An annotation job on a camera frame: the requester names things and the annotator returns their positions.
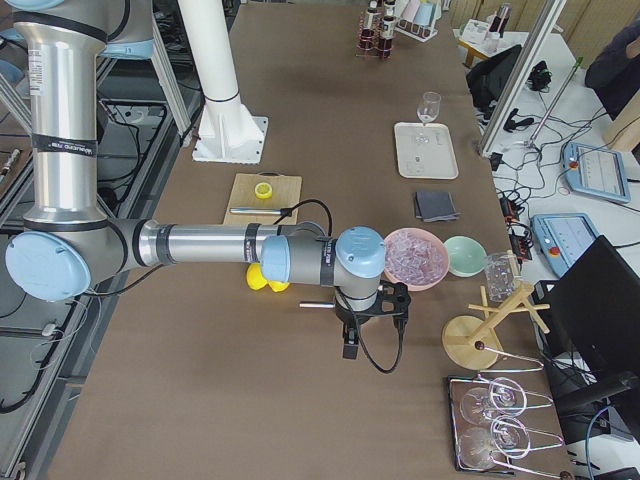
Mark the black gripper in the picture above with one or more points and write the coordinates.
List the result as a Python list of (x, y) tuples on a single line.
[(348, 316)]

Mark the copper wire bottle basket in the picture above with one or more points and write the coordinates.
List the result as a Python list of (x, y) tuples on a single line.
[(375, 35)]

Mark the tea bottle taken to tray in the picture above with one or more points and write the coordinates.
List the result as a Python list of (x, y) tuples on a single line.
[(386, 35)]

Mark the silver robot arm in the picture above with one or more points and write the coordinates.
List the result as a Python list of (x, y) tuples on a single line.
[(69, 244)]

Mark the tea bottle middle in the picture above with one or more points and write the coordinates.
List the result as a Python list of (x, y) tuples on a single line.
[(368, 27)]

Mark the tea bottle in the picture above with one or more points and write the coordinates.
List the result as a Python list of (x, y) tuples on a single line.
[(389, 8), (368, 27)]

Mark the tea bottle outer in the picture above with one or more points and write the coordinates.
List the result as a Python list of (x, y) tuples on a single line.
[(389, 8)]

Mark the steel ice scoop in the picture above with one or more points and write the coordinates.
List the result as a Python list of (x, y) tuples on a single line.
[(316, 304)]

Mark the yellow lemon far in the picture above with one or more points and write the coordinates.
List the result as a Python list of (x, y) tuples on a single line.
[(277, 286)]

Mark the yellow lemon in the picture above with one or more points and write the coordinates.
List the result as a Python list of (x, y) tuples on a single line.
[(255, 278), (277, 286)]

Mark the pink bowl with ice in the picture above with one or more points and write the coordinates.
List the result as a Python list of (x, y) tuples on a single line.
[(416, 258)]

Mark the yellow lemon near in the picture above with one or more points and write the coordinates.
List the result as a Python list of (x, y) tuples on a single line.
[(255, 278)]

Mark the wooden cup tree stand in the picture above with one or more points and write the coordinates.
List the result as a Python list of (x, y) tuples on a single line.
[(472, 342)]

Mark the green bowl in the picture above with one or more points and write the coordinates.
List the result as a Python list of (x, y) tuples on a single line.
[(467, 257)]

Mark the steel muddler rod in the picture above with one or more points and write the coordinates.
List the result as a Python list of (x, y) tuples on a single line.
[(286, 212)]

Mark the grey folded cloth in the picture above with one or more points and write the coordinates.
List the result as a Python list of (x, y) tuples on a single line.
[(433, 206)]

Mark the wooden cutting board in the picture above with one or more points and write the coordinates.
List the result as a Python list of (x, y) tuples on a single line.
[(286, 193)]

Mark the black framed glass rack tray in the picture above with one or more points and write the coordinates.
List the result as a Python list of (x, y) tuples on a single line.
[(456, 388)]

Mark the lemon half slice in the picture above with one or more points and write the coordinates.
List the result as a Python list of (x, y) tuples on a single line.
[(263, 190)]

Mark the glass mug on stand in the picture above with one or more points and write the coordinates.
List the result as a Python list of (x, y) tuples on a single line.
[(502, 275)]

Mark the upside wine glass upper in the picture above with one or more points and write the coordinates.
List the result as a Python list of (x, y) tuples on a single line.
[(500, 396)]

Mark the upside wine glass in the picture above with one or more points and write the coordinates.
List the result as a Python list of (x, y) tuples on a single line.
[(500, 396), (484, 448)]

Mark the white bunny tray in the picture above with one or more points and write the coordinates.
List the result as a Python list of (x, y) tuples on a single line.
[(425, 151)]

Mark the upside wine glass lower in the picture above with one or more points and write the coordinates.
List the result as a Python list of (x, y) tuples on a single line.
[(484, 448)]

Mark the wine glass on tray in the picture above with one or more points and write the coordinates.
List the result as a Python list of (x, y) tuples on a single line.
[(427, 111)]

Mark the teach pendant lower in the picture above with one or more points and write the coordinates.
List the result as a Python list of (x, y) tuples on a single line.
[(563, 238)]

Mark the teach pendant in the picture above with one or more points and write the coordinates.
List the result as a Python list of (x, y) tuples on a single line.
[(596, 171), (563, 238)]

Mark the black monitor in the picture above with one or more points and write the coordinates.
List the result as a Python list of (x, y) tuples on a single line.
[(596, 302)]

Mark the teach pendant upper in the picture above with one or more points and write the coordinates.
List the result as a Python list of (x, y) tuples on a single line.
[(596, 171)]

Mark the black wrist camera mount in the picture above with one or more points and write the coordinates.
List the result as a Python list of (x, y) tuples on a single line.
[(392, 299)]

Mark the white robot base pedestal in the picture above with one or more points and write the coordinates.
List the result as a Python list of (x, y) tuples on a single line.
[(228, 133)]

